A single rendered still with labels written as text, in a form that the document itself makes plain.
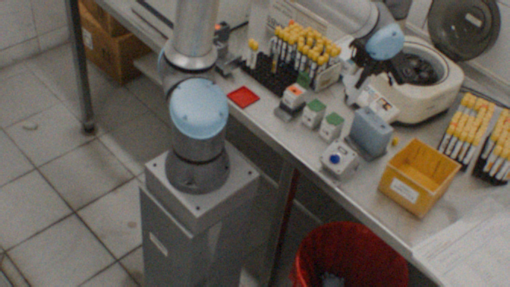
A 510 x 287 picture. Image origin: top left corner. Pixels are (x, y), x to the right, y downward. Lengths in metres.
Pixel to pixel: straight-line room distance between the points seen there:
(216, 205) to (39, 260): 1.21
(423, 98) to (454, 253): 0.43
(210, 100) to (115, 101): 1.78
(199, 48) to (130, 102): 1.73
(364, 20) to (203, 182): 0.49
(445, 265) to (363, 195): 0.25
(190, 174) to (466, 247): 0.66
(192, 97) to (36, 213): 1.45
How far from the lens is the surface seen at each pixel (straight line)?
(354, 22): 1.15
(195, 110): 1.19
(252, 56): 1.72
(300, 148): 1.57
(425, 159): 1.56
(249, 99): 1.68
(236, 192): 1.36
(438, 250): 1.45
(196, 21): 1.20
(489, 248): 1.50
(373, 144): 1.56
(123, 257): 2.38
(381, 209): 1.49
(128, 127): 2.83
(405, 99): 1.65
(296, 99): 1.60
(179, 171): 1.31
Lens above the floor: 1.99
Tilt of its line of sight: 46 degrees down
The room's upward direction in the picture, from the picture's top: 8 degrees clockwise
